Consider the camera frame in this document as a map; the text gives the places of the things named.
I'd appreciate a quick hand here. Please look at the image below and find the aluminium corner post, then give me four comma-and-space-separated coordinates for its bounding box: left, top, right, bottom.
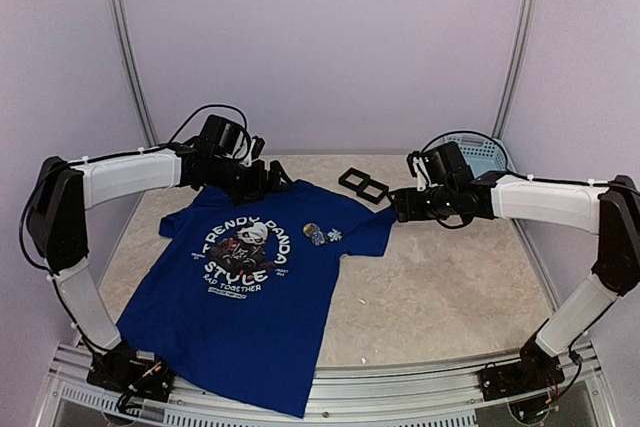
109, 0, 158, 146
492, 0, 536, 139

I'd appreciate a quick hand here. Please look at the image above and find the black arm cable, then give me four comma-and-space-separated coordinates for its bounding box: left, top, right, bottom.
417, 130, 621, 188
17, 105, 251, 268

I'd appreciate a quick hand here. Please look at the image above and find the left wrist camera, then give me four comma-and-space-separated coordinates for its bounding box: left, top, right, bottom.
233, 136, 265, 167

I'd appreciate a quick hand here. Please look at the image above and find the aluminium front rail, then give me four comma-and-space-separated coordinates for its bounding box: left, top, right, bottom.
30, 343, 620, 426

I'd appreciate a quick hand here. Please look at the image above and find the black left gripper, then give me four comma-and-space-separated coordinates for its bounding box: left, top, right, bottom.
209, 156, 295, 207

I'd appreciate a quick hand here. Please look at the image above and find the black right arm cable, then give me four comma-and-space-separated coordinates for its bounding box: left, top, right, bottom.
417, 130, 621, 188

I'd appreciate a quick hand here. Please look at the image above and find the black square frame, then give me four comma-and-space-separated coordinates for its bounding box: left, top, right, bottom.
338, 167, 371, 194
356, 179, 389, 205

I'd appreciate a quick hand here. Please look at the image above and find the sunset painting round brooch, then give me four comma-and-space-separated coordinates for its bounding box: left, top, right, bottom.
303, 223, 320, 238

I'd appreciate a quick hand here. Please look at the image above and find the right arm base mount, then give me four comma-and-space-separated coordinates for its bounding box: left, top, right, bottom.
477, 337, 583, 405

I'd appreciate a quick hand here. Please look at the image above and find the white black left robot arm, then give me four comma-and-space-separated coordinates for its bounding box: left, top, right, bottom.
19, 139, 292, 352

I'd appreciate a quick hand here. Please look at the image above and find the aluminium corner post left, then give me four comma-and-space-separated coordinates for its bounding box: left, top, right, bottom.
109, 0, 158, 146

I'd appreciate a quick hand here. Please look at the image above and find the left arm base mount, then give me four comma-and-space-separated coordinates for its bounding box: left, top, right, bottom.
86, 343, 175, 402

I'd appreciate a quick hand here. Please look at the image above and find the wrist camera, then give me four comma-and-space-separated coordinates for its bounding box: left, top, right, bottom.
406, 151, 436, 192
233, 136, 265, 167

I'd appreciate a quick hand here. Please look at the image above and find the light blue plastic basket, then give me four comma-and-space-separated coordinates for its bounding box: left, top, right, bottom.
427, 130, 513, 177

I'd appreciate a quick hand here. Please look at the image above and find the blue printed t-shirt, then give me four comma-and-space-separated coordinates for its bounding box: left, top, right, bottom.
117, 180, 395, 418

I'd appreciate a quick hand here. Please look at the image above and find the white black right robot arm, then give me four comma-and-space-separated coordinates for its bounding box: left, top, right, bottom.
390, 171, 639, 391

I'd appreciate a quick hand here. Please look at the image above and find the aluminium corner post right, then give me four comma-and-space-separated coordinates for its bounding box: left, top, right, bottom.
492, 0, 536, 139

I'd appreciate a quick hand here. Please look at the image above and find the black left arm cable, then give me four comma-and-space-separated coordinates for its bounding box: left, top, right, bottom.
17, 105, 251, 268

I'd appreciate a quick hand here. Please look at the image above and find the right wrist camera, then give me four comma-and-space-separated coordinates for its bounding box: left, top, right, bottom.
406, 151, 436, 192

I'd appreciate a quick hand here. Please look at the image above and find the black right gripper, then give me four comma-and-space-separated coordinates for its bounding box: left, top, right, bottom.
390, 185, 455, 223

